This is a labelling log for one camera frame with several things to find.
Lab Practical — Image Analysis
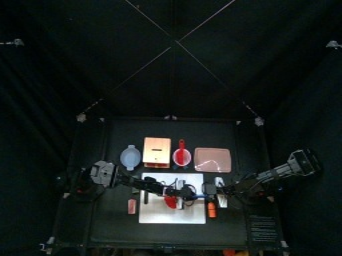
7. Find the red dough lump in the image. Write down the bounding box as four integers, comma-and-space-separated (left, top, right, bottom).
164, 195, 180, 210

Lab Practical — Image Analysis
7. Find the blue toy knife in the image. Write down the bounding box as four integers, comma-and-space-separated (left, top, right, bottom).
192, 182, 218, 201

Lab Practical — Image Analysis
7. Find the small orange bottle right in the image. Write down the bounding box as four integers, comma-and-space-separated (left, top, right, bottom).
206, 201, 218, 219

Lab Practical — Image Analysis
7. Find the pink square tray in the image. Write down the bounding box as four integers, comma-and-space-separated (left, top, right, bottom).
193, 147, 233, 174

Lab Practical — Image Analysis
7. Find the red measuring cup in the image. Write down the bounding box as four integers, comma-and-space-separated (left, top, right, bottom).
172, 139, 194, 167

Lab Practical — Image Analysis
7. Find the orange wooden box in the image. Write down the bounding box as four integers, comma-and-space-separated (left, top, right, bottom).
142, 136, 173, 169

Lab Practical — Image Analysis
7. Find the white printed label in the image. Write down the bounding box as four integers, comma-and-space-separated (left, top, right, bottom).
249, 214, 279, 244

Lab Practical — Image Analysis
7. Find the light blue oval bowl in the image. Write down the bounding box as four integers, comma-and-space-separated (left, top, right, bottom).
120, 144, 144, 172

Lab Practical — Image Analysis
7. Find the thin diagonal cord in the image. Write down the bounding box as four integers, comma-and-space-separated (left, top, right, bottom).
83, 0, 237, 113
125, 0, 261, 118

